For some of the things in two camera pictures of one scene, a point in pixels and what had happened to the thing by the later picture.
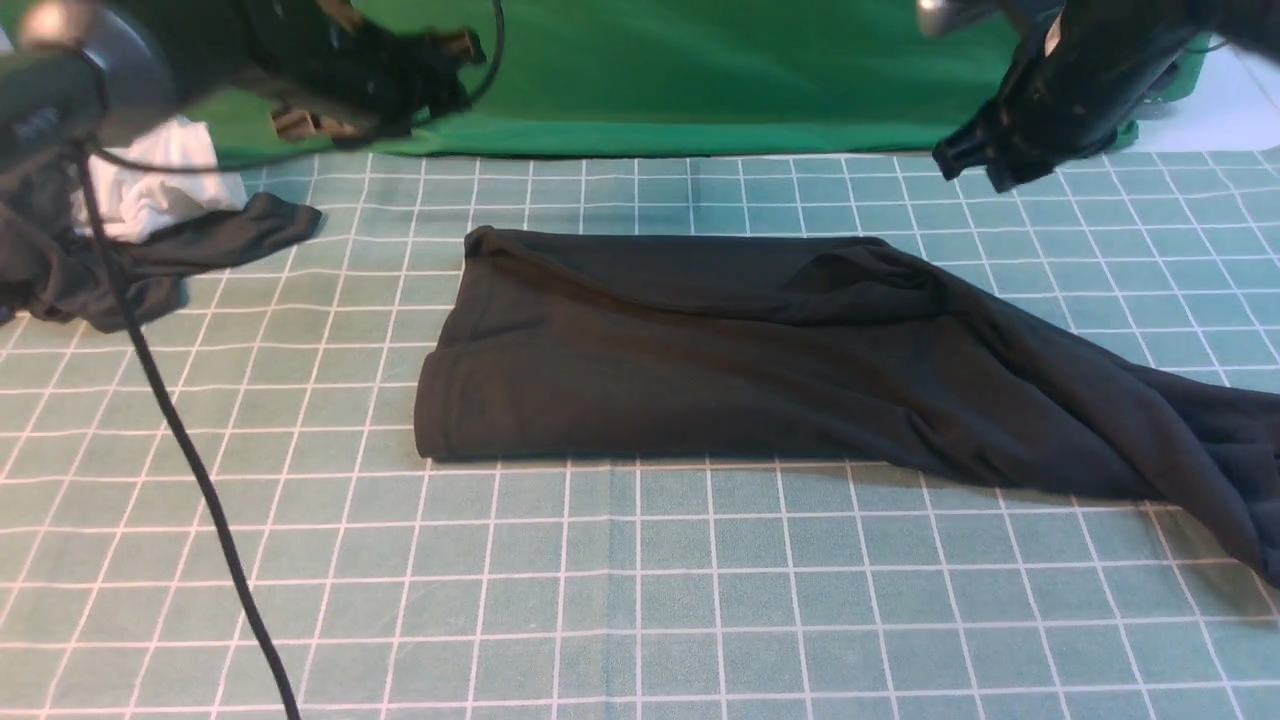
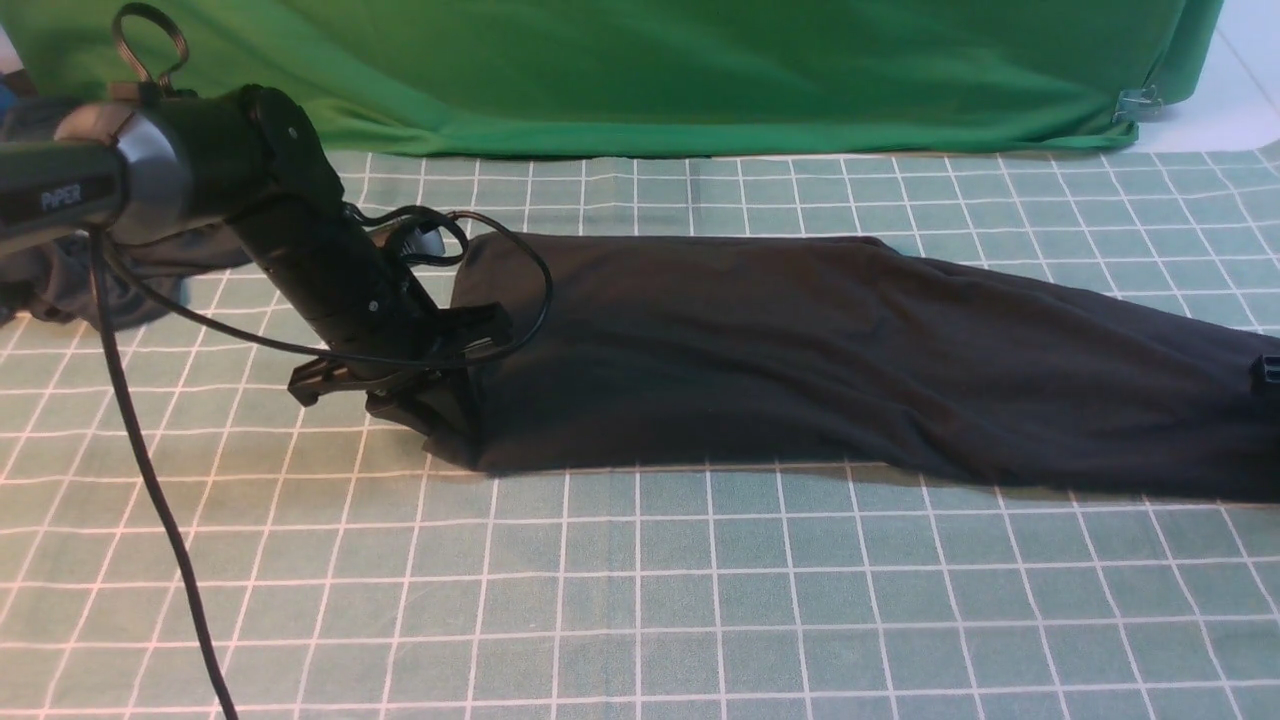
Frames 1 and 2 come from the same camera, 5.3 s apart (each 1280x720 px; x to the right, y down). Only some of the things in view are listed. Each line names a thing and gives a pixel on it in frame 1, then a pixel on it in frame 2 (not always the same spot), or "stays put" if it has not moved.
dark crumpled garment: (53, 262) stays put
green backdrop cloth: (703, 77) stays put
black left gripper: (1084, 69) → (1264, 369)
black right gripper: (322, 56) → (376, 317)
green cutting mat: (408, 587) stays put
